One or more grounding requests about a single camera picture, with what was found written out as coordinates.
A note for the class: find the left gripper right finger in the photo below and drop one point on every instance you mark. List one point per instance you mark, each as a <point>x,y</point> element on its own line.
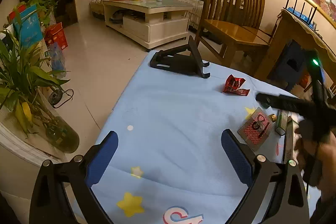
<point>288,201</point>

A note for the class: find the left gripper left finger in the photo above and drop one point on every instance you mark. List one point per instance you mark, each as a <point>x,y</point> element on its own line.
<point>50,203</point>

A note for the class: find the white green medicine box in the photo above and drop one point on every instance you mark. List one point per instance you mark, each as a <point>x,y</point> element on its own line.
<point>290,139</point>

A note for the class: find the red playing card box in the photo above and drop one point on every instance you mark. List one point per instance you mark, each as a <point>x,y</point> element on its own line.
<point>256,129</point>

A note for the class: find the red candy wrapper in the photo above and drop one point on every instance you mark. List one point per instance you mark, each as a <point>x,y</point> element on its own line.
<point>233,85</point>

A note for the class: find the green Doublemint gum can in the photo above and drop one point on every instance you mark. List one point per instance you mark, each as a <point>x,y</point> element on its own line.
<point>281,122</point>

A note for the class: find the person's right hand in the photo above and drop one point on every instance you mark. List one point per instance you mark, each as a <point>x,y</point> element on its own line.
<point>325,153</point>

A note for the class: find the blue plastic stool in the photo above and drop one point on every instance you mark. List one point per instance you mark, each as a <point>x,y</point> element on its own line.
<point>290,65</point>

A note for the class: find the glass plant vase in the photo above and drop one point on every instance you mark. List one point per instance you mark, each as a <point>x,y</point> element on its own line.
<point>58,132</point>

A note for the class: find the wooden dining table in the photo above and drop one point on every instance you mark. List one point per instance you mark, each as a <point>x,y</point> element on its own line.
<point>291,29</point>

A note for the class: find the light blue cartoon tablecloth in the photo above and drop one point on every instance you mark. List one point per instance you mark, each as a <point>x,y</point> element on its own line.
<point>169,153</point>

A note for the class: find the wooden chair near table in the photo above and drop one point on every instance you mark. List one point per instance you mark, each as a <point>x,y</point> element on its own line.
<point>220,30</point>

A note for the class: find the green potted plant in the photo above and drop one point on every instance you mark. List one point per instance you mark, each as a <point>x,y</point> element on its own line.
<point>21,68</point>

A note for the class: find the black phone stand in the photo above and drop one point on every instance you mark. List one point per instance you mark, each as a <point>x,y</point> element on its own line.
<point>185,60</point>

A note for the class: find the red gift box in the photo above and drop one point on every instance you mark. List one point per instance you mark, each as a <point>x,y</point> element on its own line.
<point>55,34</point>

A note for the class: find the blue gift bag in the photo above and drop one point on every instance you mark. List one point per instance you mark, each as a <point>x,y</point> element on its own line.
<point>27,26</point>

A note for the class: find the white coffee table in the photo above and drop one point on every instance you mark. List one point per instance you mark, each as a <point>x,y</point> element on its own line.
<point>150,23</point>

